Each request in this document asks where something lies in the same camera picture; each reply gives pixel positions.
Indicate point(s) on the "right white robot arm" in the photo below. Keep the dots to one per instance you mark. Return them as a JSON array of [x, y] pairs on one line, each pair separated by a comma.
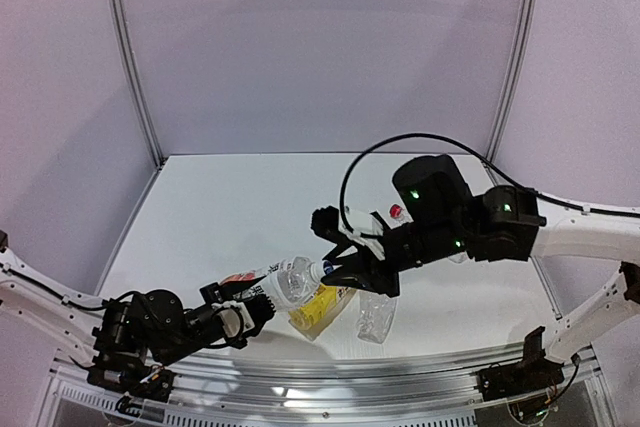
[[507, 222]]

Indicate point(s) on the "fruit tea bottle white label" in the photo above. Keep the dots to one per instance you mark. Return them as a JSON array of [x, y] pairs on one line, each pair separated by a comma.
[[289, 284]]

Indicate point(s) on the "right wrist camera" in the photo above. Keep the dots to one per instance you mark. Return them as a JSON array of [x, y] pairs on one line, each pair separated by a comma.
[[366, 232]]

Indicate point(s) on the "left aluminium frame post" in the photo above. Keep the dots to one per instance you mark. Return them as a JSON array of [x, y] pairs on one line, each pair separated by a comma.
[[134, 83]]

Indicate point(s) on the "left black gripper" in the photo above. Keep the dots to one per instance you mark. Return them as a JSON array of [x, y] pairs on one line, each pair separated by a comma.
[[258, 308]]

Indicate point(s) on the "yellow drink bottle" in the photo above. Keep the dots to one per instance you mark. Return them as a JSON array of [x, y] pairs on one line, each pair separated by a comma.
[[320, 311]]

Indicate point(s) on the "red label water bottle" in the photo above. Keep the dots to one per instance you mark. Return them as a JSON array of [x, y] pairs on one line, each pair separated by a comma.
[[400, 216]]

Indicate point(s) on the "clear empty plastic bottle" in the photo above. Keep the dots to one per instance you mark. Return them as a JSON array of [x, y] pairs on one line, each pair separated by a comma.
[[376, 315]]

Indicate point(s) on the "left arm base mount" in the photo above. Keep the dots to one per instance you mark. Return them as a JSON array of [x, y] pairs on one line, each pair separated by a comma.
[[132, 379]]

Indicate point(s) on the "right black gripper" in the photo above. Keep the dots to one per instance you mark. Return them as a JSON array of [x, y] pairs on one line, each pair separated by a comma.
[[377, 264]]

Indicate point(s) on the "aluminium frame post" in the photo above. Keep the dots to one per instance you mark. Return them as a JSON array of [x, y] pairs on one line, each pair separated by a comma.
[[514, 67], [134, 83]]

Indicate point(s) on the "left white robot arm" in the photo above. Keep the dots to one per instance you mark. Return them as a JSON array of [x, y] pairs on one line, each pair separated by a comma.
[[124, 331]]

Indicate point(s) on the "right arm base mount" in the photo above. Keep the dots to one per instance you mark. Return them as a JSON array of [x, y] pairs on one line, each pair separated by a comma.
[[531, 385]]

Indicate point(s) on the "blue white bottle cap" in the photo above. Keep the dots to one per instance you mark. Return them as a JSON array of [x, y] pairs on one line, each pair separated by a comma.
[[328, 267]]

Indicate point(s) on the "front aluminium rail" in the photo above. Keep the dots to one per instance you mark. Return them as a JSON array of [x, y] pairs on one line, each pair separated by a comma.
[[212, 390]]

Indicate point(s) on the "right aluminium frame post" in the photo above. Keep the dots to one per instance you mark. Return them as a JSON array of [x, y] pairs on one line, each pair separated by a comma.
[[514, 67]]

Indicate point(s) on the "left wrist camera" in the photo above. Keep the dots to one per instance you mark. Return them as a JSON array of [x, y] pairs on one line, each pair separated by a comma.
[[235, 319]]

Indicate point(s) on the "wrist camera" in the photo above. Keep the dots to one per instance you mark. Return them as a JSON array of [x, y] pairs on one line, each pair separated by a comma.
[[235, 319], [366, 232]]

